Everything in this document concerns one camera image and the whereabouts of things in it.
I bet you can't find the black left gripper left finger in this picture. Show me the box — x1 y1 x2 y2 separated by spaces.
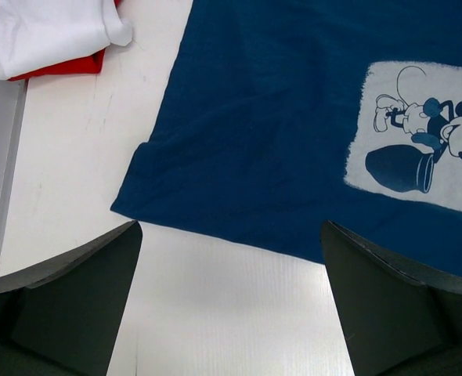
0 221 143 375

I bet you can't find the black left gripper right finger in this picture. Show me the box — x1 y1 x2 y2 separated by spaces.
320 221 462 375

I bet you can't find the blue printed t shirt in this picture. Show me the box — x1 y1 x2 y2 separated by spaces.
111 1 462 276

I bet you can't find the folded red t shirt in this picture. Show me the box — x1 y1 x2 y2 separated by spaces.
8 0 124 82

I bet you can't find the folded white t shirt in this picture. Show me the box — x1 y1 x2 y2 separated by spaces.
0 0 134 81

